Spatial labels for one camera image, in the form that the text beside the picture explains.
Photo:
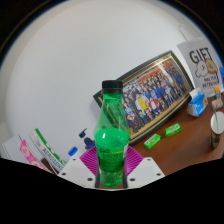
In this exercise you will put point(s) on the white printed paper gift bag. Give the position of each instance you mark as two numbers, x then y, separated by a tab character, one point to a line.
200	60

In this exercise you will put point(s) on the white green shuttlecock tube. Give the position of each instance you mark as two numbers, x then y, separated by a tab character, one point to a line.
46	148

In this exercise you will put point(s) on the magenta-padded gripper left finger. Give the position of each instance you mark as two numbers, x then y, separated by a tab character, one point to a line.
76	171

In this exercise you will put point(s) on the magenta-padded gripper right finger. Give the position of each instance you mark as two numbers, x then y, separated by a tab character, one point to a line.
146	170

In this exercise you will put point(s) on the green plastic drink bottle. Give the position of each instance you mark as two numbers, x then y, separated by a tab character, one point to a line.
111	150

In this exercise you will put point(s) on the small green packet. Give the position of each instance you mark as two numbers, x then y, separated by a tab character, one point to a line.
172	130
152	141

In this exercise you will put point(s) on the dark blue pump bottle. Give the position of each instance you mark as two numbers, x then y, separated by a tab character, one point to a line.
87	141

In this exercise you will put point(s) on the blue tissue pack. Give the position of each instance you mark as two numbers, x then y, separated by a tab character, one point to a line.
197	103

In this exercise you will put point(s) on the white bottle with blue cap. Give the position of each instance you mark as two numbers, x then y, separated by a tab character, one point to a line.
74	152

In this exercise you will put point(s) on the framed cartoon group picture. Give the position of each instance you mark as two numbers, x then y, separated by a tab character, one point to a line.
153	96

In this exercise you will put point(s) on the pink shuttlecock tube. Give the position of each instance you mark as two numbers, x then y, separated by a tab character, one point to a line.
28	151

